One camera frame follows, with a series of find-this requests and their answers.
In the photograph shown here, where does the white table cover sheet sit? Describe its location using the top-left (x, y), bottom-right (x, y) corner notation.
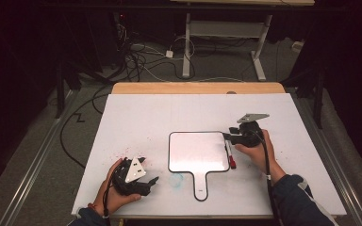
top-left (71, 93), bottom-right (347, 218)

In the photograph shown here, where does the person's left hand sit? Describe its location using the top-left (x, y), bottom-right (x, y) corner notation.
top-left (92, 158), bottom-right (142, 218)

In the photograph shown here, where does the wooden table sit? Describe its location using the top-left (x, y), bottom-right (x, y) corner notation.
top-left (110, 82), bottom-right (287, 95)

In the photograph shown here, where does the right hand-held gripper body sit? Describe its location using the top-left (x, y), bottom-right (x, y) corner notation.
top-left (232, 113), bottom-right (271, 149)

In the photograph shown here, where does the white metal desk frame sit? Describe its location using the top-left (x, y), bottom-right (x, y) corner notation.
top-left (182, 12), bottom-right (273, 82)

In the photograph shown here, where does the small whiteboard with handle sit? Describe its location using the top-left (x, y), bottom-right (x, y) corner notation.
top-left (168, 131), bottom-right (231, 202)

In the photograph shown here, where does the white marker with red cap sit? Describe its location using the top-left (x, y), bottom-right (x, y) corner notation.
top-left (224, 139), bottom-right (238, 170)

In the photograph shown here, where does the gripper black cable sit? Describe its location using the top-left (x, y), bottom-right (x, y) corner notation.
top-left (255, 130), bottom-right (282, 226)
top-left (102, 158), bottom-right (123, 226)

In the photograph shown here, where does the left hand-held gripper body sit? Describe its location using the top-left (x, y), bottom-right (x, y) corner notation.
top-left (110, 156), bottom-right (152, 198)

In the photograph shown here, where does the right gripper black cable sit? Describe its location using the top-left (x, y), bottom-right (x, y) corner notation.
top-left (255, 130), bottom-right (282, 226)

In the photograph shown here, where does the long black floor cable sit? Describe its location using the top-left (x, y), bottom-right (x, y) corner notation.
top-left (59, 84), bottom-right (109, 170)

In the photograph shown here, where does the metal floor rail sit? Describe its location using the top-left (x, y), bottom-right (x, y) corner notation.
top-left (0, 89), bottom-right (78, 226)
top-left (293, 93), bottom-right (362, 226)

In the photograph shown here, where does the person's right hand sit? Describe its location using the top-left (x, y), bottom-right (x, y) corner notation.
top-left (235, 129), bottom-right (287, 185)

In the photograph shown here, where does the bundle of floor cables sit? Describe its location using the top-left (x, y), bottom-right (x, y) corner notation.
top-left (116, 23), bottom-right (197, 83)

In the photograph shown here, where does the black metal stand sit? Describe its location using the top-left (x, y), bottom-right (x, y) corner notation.
top-left (54, 60), bottom-right (66, 120)

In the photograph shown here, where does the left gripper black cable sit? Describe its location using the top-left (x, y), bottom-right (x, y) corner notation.
top-left (102, 158), bottom-right (123, 226)

